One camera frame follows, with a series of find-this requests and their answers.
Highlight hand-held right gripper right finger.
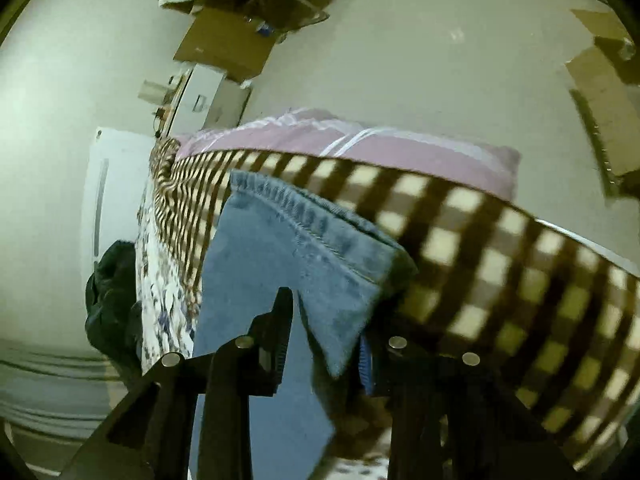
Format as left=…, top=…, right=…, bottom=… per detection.
left=359, top=335, right=576, bottom=480

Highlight floral printed bedsheet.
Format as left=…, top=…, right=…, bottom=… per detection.
left=134, top=180, right=201, bottom=376

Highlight brown checkered blanket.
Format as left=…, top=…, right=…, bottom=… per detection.
left=150, top=137, right=640, bottom=471

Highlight cardboard boxes stack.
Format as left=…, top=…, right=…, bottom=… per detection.
left=562, top=7, right=640, bottom=196

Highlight blue denim pants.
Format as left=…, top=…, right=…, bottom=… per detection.
left=189, top=170, right=418, bottom=480

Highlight pink striped cloth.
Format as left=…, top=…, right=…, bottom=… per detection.
left=175, top=107, right=521, bottom=201

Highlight white cabinet door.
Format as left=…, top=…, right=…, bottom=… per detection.
left=80, top=127, right=158, bottom=271

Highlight brown cardboard box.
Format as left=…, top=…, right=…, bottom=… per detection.
left=172, top=7, right=283, bottom=83

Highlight dark cloth bundle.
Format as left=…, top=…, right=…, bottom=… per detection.
left=84, top=240, right=146, bottom=376

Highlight white cabinet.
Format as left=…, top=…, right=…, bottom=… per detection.
left=139, top=64, right=253, bottom=133

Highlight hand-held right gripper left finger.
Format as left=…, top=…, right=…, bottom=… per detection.
left=60, top=287, right=294, bottom=480

